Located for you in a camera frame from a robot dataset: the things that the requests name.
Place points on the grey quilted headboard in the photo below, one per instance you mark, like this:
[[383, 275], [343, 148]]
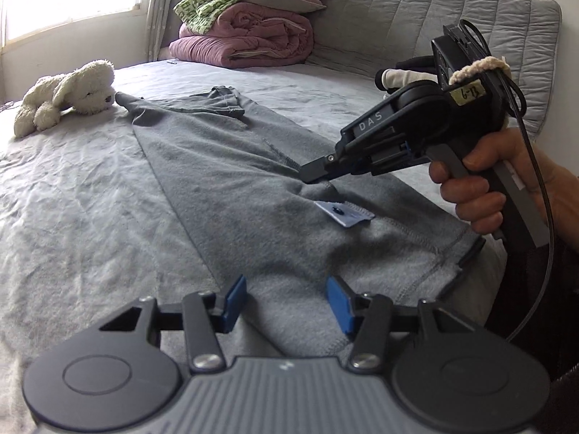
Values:
[[384, 9]]

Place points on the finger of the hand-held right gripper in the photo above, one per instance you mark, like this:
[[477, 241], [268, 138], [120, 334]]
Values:
[[319, 169]]

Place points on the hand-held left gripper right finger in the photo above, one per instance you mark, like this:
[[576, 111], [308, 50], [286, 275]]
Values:
[[339, 303]]

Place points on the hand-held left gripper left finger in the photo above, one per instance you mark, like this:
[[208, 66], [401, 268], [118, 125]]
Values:
[[236, 300]]

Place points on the grey t-shirt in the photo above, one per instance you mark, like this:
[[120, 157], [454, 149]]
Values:
[[226, 181]]

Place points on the grey curtain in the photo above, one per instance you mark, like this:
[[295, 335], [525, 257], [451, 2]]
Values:
[[160, 9]]

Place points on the grey bed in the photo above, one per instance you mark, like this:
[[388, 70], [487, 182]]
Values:
[[90, 190]]

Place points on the grey and pink pillow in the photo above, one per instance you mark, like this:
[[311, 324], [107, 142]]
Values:
[[289, 0]]

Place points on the white plush toy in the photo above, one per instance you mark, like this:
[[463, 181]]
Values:
[[81, 90]]

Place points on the green patterned blanket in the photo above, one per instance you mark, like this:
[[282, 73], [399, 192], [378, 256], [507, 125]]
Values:
[[212, 0]]

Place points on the person's dark clothing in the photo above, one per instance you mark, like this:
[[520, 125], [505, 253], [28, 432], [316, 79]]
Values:
[[543, 303]]

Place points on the person's right forearm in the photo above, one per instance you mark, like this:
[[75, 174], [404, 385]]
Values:
[[563, 199]]

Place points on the window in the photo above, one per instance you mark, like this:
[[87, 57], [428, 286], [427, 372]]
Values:
[[68, 0]]

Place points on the pink folded quilt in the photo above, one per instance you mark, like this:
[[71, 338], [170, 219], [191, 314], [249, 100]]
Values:
[[253, 36]]

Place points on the person's right hand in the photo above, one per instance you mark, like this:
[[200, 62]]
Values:
[[475, 203]]

